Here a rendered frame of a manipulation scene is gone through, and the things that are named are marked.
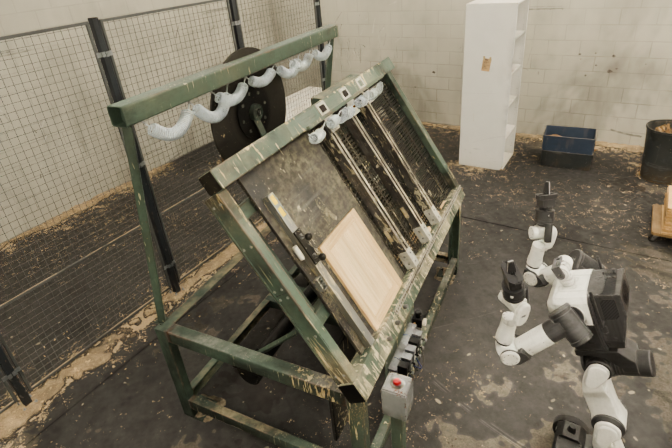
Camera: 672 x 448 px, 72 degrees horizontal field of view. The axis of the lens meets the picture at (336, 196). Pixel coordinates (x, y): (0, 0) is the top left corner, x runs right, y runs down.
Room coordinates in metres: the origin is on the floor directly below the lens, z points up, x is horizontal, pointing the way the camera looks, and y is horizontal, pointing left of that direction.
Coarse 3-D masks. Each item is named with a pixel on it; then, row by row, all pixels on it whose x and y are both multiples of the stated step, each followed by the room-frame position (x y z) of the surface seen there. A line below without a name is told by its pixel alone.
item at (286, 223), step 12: (276, 216) 1.97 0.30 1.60; (288, 216) 1.99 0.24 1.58; (288, 228) 1.94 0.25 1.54; (312, 264) 1.89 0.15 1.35; (324, 276) 1.87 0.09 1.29; (336, 288) 1.87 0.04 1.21; (336, 300) 1.83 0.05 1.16; (348, 312) 1.81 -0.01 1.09; (360, 324) 1.80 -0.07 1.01; (360, 336) 1.78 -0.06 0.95; (372, 336) 1.80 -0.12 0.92
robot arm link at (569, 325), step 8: (568, 312) 1.39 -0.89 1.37; (560, 320) 1.37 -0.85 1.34; (568, 320) 1.36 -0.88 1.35; (576, 320) 1.36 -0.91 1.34; (544, 328) 1.40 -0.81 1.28; (552, 328) 1.38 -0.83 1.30; (560, 328) 1.36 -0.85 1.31; (568, 328) 1.35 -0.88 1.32; (576, 328) 1.34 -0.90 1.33; (584, 328) 1.34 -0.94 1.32; (552, 336) 1.36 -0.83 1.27; (560, 336) 1.35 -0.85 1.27; (568, 336) 1.34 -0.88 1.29; (576, 336) 1.32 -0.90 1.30; (584, 336) 1.31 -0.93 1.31
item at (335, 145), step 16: (320, 112) 2.61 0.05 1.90; (320, 128) 2.63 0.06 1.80; (336, 128) 2.62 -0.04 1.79; (336, 144) 2.59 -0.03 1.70; (336, 160) 2.59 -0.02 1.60; (352, 160) 2.59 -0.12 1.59; (352, 176) 2.54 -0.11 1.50; (368, 192) 2.50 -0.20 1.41; (368, 208) 2.50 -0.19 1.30; (384, 208) 2.51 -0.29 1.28; (384, 224) 2.45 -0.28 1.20; (400, 240) 2.41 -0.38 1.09; (400, 256) 2.40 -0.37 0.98
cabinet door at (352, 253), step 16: (352, 208) 2.39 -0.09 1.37; (352, 224) 2.29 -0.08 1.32; (336, 240) 2.12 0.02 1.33; (352, 240) 2.21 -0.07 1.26; (368, 240) 2.29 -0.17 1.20; (336, 256) 2.04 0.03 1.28; (352, 256) 2.12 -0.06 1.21; (368, 256) 2.21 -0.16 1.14; (384, 256) 2.29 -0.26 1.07; (336, 272) 1.97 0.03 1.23; (352, 272) 2.04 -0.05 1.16; (368, 272) 2.12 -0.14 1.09; (384, 272) 2.21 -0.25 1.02; (352, 288) 1.96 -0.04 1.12; (368, 288) 2.04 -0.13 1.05; (384, 288) 2.12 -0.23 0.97; (368, 304) 1.96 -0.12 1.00; (384, 304) 2.03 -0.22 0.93; (368, 320) 1.89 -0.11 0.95
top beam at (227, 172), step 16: (384, 64) 3.60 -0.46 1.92; (352, 80) 3.11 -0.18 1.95; (368, 80) 3.27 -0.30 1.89; (336, 96) 2.85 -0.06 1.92; (304, 112) 2.51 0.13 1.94; (288, 128) 2.33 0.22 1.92; (304, 128) 2.42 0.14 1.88; (256, 144) 2.09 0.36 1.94; (272, 144) 2.17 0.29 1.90; (240, 160) 1.95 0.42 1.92; (256, 160) 2.02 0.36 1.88; (208, 176) 1.81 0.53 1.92; (224, 176) 1.83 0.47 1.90; (240, 176) 1.89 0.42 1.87; (208, 192) 1.82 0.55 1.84
